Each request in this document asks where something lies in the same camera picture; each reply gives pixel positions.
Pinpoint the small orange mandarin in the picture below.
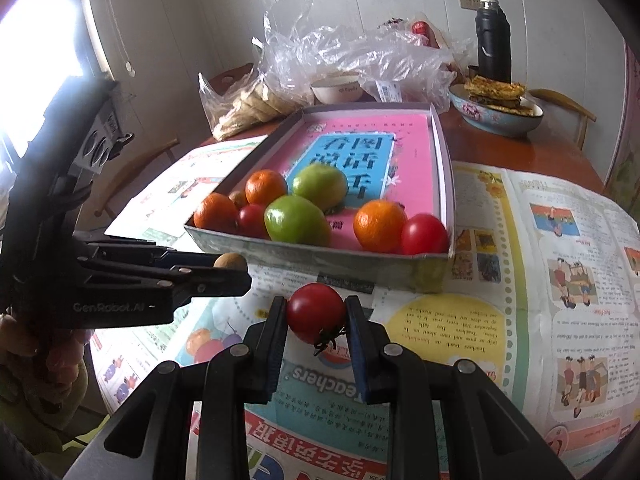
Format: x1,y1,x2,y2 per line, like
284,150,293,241
353,199,408,253

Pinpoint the red cherry tomato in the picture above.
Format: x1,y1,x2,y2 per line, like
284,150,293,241
286,282,347,356
236,204,271,239
400,213,449,255

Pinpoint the pink cartoon curtain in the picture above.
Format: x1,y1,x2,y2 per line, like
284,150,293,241
602,35,640,206

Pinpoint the pink children's book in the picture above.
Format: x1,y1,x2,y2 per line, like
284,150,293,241
272,112,441,241

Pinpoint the red package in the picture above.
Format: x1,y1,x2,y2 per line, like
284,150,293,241
410,20,436,48

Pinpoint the white picture newspaper sheet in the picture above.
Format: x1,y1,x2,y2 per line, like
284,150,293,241
105,134,271,241

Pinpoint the person's left hand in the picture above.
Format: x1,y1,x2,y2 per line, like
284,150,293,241
0,312,93,401

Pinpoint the blue floral bowl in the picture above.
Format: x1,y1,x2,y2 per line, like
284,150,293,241
448,84,545,137

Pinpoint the crumpled clear plastic bag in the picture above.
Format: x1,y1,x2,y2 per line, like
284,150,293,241
260,0,458,116

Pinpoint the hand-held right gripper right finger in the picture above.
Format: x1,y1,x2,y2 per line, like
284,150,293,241
344,295,576,480

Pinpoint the stack of fried pancakes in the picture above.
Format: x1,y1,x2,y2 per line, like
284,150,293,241
464,76,537,111

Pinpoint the large orange mandarin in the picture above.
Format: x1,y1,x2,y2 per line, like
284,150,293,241
193,192,238,233

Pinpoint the black thermos flask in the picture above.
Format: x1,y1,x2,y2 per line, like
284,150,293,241
474,0,513,86

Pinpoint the clear bag of flatbreads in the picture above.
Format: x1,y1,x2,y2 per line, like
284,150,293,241
198,72,301,142

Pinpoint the bright window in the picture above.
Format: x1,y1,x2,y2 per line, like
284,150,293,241
0,0,108,161

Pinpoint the green jujube fruit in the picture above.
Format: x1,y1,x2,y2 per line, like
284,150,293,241
264,195,332,247
292,164,348,212

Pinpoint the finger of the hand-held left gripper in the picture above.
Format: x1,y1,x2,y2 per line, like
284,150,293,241
74,230,218,270
150,266,252,313

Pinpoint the white ceramic bowl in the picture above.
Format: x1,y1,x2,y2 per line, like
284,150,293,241
311,76,363,106

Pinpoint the colourful student newspaper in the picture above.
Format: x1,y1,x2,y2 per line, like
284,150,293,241
90,160,640,480

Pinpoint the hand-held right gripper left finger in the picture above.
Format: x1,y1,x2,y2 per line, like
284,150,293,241
62,296,289,480

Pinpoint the shallow grey cardboard box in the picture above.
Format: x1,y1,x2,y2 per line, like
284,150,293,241
184,101,457,293

